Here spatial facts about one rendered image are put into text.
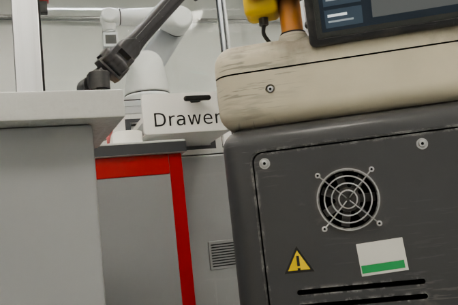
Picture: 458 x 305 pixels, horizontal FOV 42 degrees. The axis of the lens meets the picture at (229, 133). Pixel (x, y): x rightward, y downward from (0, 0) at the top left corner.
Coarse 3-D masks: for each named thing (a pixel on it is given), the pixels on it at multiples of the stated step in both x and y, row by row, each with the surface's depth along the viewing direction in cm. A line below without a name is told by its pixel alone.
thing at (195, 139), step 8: (136, 128) 184; (144, 136) 172; (152, 136) 173; (160, 136) 174; (168, 136) 176; (176, 136) 178; (184, 136) 179; (192, 136) 181; (200, 136) 183; (208, 136) 184; (216, 136) 186; (192, 144) 198; (200, 144) 200
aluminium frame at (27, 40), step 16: (16, 0) 191; (32, 0) 191; (16, 16) 189; (32, 16) 191; (304, 16) 220; (16, 32) 188; (32, 32) 190; (16, 48) 187; (32, 48) 189; (16, 64) 186; (32, 64) 188; (16, 80) 186; (32, 80) 187; (128, 112) 194
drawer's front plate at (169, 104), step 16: (144, 96) 162; (160, 96) 163; (176, 96) 164; (144, 112) 161; (160, 112) 162; (176, 112) 163; (192, 112) 165; (208, 112) 166; (144, 128) 160; (160, 128) 161; (176, 128) 162; (192, 128) 164; (208, 128) 165; (224, 128) 166
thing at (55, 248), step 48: (0, 96) 79; (48, 96) 81; (96, 96) 83; (0, 144) 81; (48, 144) 84; (96, 144) 105; (0, 192) 80; (48, 192) 82; (96, 192) 85; (0, 240) 79; (48, 240) 81; (96, 240) 83; (0, 288) 78; (48, 288) 80; (96, 288) 82
